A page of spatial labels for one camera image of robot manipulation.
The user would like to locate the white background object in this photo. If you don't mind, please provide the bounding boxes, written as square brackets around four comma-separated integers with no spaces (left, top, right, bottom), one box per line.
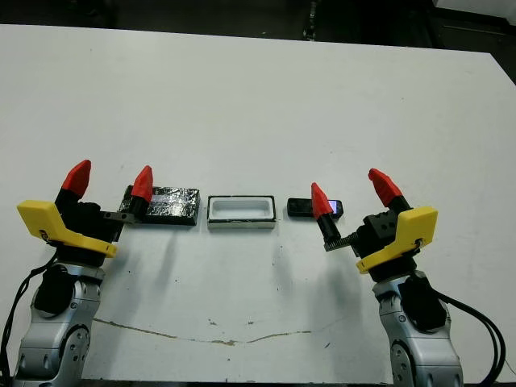
[433,0,516,21]

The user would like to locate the black box lid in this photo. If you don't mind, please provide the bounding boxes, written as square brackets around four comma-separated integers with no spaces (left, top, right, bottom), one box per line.
[119,184,202,229]

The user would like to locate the small black camera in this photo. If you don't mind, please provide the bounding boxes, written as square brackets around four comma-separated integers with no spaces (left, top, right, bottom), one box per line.
[286,197,345,220]

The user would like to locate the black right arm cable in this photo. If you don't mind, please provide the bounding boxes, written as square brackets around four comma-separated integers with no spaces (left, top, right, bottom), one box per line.
[435,292,507,387]

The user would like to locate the black background post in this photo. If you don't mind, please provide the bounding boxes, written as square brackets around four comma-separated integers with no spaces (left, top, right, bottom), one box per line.
[302,0,320,41]

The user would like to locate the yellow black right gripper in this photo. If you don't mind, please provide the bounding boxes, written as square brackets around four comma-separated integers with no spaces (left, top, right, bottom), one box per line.
[310,168,439,283]

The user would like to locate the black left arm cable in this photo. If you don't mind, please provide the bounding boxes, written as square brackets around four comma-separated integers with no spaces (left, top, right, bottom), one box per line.
[0,256,61,382]

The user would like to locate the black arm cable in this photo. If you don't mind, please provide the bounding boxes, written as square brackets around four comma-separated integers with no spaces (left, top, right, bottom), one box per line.
[435,292,507,387]
[0,256,61,382]

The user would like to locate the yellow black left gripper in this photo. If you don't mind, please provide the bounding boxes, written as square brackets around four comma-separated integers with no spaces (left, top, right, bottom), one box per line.
[16,160,155,264]

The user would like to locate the white box base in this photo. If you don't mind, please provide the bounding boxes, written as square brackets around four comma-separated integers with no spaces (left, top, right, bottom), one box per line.
[206,194,278,231]

